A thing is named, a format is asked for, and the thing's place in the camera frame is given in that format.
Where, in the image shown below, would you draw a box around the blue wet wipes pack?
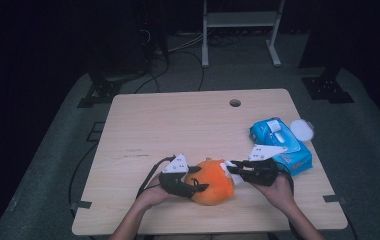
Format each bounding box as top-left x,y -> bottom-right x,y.
248,117 -> 314,177

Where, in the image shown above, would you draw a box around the white metal stand frame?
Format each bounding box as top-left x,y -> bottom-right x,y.
201,0 -> 287,69

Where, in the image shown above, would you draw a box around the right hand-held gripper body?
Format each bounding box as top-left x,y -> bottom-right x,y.
241,143 -> 289,187

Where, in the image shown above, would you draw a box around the black stand base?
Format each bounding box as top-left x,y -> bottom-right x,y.
77,70 -> 146,109
301,65 -> 356,105

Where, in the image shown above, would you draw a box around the person's left hand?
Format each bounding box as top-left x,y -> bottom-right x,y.
134,173 -> 180,210

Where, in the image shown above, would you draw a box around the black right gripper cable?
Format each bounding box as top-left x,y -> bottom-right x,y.
276,168 -> 296,196

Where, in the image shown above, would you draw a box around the white floor cables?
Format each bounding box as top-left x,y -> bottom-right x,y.
168,31 -> 206,55

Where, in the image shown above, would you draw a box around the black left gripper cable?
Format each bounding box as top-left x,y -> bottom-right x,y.
135,155 -> 177,200

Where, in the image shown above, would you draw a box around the white wet wipe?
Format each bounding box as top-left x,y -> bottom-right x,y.
219,160 -> 246,187

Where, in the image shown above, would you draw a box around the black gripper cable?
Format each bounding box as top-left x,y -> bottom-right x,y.
135,155 -> 177,200
276,168 -> 296,196

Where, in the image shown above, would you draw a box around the clear round plastic lid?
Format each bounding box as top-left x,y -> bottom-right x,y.
289,118 -> 316,143

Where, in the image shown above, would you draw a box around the black floor cable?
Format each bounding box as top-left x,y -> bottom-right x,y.
177,49 -> 206,92
67,143 -> 100,214

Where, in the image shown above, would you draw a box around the person's right hand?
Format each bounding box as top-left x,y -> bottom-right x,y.
248,173 -> 296,210

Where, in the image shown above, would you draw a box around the orange plush toy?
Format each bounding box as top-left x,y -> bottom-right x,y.
184,157 -> 236,207

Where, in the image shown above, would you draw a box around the black floor tape outline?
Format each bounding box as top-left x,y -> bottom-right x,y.
86,121 -> 106,143

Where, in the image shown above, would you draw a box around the grey tape strip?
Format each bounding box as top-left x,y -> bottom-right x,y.
69,200 -> 93,211
322,194 -> 348,205

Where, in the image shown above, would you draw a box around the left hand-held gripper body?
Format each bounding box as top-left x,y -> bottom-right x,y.
158,153 -> 196,200

